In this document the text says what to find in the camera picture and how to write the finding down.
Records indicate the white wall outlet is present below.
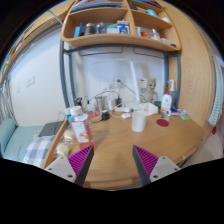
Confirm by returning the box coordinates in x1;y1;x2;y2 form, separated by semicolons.
103;78;124;91

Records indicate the grey laptop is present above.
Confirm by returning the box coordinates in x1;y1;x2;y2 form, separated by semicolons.
38;120;65;138

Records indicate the bed with teal sheet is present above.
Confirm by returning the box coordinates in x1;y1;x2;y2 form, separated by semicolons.
0;124;44;163

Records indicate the white lotion bottle red pump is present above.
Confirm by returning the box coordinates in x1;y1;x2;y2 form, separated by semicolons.
161;87;173;113

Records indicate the clear drink bottle white cap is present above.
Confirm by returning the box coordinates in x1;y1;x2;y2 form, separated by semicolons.
68;105;95;150

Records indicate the flat round red coaster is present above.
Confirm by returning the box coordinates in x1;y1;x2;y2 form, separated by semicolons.
156;118;170;128

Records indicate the teal pillow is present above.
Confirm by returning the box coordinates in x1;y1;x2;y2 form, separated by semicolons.
0;117;18;154

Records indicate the white box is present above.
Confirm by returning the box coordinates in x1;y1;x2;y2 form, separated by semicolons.
136;101;160;117

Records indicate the wooden shelf unit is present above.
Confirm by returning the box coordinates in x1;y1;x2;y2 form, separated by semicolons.
60;0;182;53

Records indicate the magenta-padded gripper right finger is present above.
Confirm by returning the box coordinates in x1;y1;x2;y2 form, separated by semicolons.
132;144;181;186

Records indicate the white power strip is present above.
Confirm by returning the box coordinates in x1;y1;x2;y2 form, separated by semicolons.
112;105;132;114

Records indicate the blue container white lid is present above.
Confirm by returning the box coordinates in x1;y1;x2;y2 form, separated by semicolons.
64;107;72;124

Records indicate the steel tumbler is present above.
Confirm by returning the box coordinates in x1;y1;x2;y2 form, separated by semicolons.
95;95;108;115

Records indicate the small tree figurine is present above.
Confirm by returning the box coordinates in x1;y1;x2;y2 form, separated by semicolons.
143;77;159;104

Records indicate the white paper cup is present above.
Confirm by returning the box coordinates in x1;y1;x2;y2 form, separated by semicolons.
131;110;148;134

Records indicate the blue plaid blanket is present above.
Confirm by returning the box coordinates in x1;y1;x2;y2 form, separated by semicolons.
22;134;57;169

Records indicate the clear snack bag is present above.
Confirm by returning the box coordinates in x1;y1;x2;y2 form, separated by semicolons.
54;128;78;158

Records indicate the striped hanging towel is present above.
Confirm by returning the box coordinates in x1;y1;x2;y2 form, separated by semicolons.
208;55;224;127

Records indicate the white power adapter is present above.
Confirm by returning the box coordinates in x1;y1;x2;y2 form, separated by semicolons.
107;98;118;111

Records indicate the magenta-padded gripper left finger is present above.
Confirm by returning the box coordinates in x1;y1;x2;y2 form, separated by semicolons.
44;144;95;187

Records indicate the black charger block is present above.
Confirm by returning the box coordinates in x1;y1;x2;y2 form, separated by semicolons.
100;110;111;122

